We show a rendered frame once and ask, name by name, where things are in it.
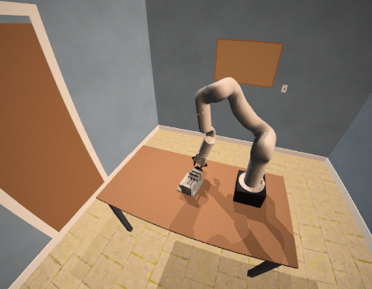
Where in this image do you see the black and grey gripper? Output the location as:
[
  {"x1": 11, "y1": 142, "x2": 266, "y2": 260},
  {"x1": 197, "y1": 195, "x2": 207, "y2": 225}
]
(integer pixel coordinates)
[{"x1": 192, "y1": 152, "x2": 208, "y2": 167}]

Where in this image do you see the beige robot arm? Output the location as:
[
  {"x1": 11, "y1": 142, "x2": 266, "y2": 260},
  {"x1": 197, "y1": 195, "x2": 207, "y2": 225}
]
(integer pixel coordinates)
[{"x1": 195, "y1": 77, "x2": 276, "y2": 193}]

